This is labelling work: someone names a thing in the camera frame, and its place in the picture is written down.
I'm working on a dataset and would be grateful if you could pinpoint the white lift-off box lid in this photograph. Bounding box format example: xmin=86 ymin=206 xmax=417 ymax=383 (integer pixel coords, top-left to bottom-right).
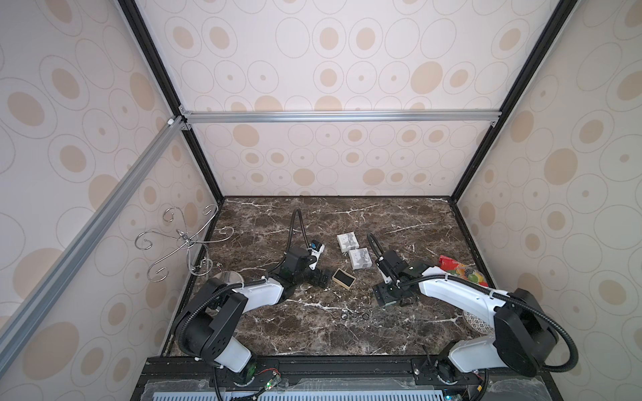
xmin=349 ymin=248 xmax=373 ymax=271

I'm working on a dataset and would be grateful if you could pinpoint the tan mint box base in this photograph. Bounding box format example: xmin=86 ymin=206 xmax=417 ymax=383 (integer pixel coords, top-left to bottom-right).
xmin=332 ymin=268 xmax=356 ymax=289

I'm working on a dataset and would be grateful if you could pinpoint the white gift box grey bow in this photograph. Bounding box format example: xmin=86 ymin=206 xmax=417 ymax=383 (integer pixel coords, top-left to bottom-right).
xmin=337 ymin=232 xmax=359 ymax=253

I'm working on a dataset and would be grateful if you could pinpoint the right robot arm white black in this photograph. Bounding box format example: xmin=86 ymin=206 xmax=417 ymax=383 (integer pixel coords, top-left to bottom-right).
xmin=373 ymin=249 xmax=579 ymax=384

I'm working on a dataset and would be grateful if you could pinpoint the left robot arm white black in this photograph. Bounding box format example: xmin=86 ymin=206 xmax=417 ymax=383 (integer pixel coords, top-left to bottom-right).
xmin=172 ymin=241 xmax=329 ymax=381

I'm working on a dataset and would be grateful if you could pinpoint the red snack bag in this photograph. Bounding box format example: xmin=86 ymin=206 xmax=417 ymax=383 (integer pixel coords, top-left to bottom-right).
xmin=439 ymin=255 xmax=488 ymax=287

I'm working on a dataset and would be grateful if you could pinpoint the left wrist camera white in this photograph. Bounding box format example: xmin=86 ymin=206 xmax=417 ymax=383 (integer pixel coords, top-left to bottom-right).
xmin=309 ymin=240 xmax=325 ymax=270

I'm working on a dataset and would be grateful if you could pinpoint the black corrugated cable left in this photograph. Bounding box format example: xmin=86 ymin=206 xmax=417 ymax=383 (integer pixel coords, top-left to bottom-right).
xmin=265 ymin=208 xmax=312 ymax=274

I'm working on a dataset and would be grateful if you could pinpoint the silver wire jewelry stand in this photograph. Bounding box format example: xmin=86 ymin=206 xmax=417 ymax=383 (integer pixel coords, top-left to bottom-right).
xmin=134 ymin=204 xmax=235 ymax=282

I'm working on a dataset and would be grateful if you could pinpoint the horizontal aluminium rail back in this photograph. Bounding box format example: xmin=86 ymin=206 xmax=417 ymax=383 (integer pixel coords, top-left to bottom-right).
xmin=184 ymin=109 xmax=502 ymax=125

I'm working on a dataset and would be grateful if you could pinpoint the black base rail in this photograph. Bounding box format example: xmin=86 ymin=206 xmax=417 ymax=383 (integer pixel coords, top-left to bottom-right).
xmin=132 ymin=355 xmax=562 ymax=400

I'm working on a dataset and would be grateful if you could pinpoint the diagonal aluminium rail left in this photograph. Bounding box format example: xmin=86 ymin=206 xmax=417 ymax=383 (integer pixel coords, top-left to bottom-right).
xmin=1 ymin=115 xmax=186 ymax=374

